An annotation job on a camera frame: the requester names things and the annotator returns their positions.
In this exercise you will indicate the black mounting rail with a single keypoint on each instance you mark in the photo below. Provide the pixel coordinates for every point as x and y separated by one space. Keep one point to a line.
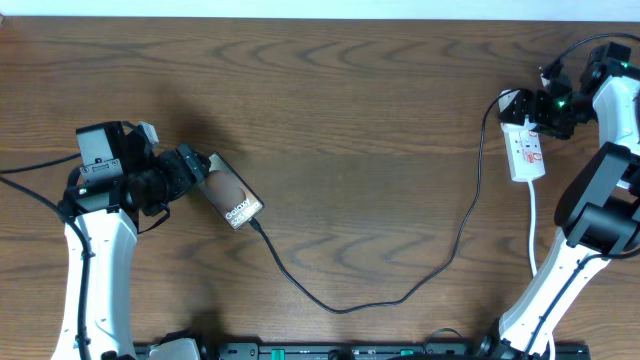
254 351

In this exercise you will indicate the Galaxy smartphone with brown screen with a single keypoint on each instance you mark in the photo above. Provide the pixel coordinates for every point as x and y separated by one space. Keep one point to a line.
229 194

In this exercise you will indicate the white power strip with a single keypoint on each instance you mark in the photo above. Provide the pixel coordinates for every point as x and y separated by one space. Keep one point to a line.
524 153

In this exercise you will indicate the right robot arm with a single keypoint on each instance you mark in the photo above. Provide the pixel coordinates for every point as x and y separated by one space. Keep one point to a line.
597 217

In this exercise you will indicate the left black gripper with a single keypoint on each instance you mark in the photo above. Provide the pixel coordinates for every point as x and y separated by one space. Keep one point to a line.
182 177

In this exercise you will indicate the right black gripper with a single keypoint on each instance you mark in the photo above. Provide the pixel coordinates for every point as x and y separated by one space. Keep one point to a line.
522 99

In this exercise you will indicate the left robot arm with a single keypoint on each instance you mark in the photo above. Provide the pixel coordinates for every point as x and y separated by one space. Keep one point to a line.
120 179

